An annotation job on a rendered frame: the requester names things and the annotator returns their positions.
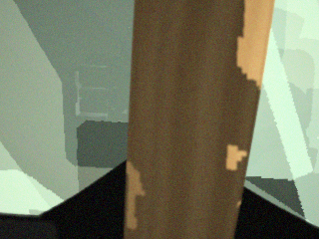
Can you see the wooden board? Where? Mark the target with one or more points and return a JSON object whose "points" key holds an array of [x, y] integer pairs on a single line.
{"points": [[196, 78]]}

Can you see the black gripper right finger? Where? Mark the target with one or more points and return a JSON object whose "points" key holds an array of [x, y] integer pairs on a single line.
{"points": [[260, 219]]}

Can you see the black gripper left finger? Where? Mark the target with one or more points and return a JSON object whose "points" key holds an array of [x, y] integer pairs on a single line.
{"points": [[96, 212]]}

